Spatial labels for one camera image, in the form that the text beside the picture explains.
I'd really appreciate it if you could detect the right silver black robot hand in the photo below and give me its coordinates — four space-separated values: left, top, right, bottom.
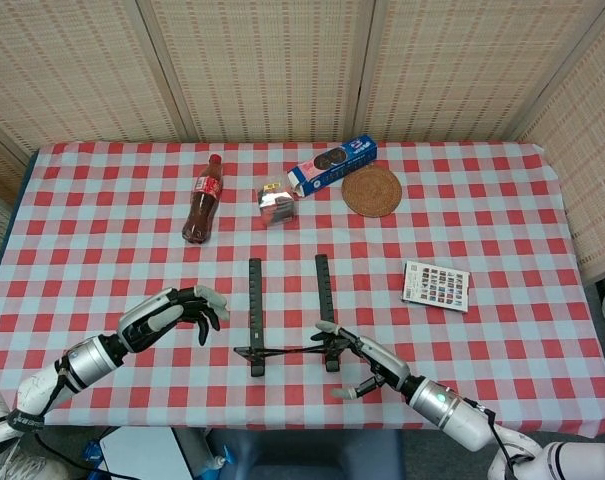
315 320 413 401

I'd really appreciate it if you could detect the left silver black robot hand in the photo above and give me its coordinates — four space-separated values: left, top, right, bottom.
115 285 231 354

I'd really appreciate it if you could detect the black folding laptop stand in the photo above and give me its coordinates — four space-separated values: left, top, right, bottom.
233 253 344 378

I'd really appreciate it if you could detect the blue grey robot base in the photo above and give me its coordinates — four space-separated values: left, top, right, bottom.
206 428 406 480

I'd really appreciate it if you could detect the red white checkered tablecloth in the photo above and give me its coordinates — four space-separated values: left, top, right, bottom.
0 141 605 439

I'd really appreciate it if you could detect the cola bottle with red label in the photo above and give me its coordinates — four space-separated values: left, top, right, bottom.
181 153 225 246

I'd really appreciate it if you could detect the white flat board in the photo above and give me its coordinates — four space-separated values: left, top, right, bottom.
100 426 196 480

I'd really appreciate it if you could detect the clear plastic snack box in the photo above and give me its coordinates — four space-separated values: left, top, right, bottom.
253 182 299 229

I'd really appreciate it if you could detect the round woven rattan coaster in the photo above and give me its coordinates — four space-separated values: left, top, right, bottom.
340 167 403 218

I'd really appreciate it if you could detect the blue Oreo cookie box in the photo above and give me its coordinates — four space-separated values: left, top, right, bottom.
286 134 380 200

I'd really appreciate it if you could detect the woven bamboo folding screen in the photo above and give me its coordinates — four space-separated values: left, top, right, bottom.
0 0 605 281

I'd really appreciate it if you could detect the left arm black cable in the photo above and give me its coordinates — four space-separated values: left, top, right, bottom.
41 362 68 419

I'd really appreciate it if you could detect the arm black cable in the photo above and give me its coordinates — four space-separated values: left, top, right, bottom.
41 362 68 419
460 396 516 474

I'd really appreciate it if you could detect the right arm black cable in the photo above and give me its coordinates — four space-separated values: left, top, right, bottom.
460 396 516 474

